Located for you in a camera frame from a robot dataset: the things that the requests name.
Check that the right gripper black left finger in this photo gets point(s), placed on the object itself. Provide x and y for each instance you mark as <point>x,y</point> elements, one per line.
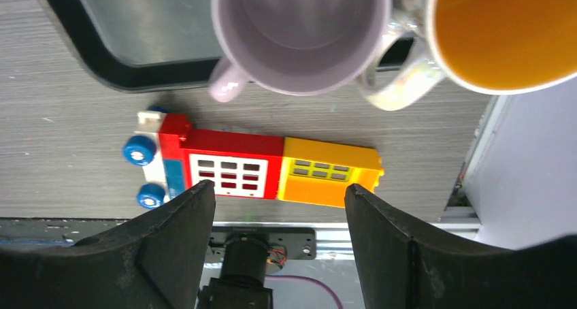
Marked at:
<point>154,260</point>

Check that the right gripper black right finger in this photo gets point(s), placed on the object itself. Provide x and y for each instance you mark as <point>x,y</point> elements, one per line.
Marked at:
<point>404,262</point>

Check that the white mug orange inside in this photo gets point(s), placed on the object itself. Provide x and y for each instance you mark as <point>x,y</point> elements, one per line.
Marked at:
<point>493,47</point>

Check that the lilac mug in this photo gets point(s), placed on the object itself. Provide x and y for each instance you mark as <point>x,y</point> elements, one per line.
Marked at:
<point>295,47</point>

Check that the toy block train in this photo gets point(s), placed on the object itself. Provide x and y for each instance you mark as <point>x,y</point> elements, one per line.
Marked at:
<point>175,155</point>

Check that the black plastic tray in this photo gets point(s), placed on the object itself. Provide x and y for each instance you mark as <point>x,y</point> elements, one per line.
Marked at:
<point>139,46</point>

